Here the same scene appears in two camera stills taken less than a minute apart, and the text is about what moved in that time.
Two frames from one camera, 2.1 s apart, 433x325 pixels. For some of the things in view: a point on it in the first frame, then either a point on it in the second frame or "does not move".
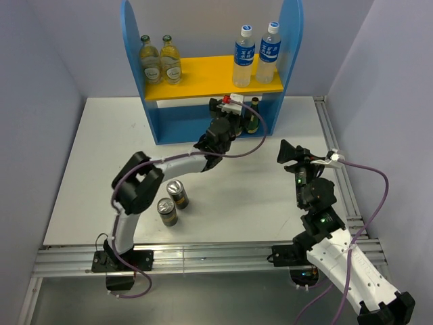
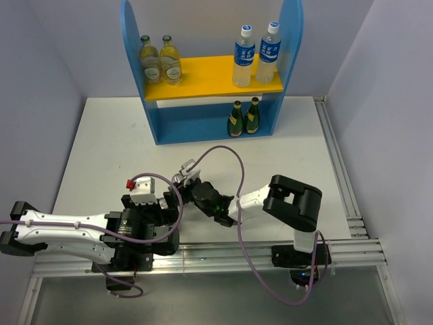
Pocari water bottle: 244,58 does not move
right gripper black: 287,152 to 185,189
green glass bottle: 254,118 does not move
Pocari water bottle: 269,55 does not move
